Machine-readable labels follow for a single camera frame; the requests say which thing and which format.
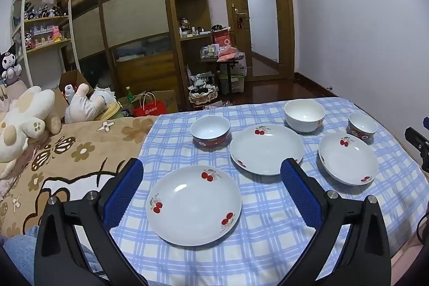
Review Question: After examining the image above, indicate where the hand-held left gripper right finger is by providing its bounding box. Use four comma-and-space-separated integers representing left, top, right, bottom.
280, 158, 393, 286

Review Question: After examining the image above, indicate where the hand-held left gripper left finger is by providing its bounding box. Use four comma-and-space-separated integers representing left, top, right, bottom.
34, 158, 150, 286

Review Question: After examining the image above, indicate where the white cherry print plate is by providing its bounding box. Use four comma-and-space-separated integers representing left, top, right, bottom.
318, 132, 379, 186
146, 165, 242, 247
230, 124, 305, 176

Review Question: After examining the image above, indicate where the small red patterned bowl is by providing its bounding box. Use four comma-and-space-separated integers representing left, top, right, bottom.
190, 115, 232, 149
347, 112, 379, 142

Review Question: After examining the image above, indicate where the large white bowl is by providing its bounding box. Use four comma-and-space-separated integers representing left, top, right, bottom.
284, 99, 326, 134

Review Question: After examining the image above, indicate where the blue checked cloth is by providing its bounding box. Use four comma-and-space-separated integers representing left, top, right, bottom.
109, 97, 429, 286

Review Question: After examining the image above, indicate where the yellow green box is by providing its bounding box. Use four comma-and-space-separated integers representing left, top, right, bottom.
95, 102, 122, 121

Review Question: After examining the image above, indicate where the red paper bag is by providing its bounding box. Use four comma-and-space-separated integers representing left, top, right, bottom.
133, 92, 167, 118

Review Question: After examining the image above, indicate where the white plush doll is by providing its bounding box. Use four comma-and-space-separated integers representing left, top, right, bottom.
64, 82, 118, 124

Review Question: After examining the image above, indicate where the wicker basket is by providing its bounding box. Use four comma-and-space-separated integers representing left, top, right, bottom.
188, 73, 221, 106

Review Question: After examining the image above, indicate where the open cardboard box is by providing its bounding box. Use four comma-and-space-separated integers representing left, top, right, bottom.
54, 69, 95, 106

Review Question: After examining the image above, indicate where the cream plush toy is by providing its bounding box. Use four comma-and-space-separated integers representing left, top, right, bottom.
0, 86, 62, 179

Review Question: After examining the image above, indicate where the white storage box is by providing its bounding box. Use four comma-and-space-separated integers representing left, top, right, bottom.
218, 62, 247, 94

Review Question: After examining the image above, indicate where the small dark table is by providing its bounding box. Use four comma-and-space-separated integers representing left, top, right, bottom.
199, 56, 247, 95

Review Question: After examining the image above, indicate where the pink cloth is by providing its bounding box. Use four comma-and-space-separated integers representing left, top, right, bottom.
217, 46, 241, 63

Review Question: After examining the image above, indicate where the pink plush figure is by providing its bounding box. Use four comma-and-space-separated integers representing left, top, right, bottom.
50, 25, 64, 43

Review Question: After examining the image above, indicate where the black and purple plush doll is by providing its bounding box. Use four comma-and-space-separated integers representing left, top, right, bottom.
0, 44, 23, 88

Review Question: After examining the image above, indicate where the red box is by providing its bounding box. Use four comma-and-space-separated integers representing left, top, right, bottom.
212, 31, 232, 48

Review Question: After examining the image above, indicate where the wooden corner shelf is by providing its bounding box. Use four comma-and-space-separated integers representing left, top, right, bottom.
168, 0, 232, 106

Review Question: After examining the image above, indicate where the row of pastel figurines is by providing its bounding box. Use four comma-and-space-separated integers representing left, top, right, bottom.
28, 25, 54, 47

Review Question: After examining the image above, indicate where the wooden wardrobe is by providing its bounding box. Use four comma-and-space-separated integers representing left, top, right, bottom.
55, 0, 185, 114

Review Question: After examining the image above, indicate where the row of dark figurines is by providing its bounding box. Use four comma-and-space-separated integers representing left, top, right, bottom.
23, 3, 68, 20

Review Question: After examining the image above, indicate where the white frame wooden shelf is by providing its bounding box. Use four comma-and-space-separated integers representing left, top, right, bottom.
10, 0, 82, 89

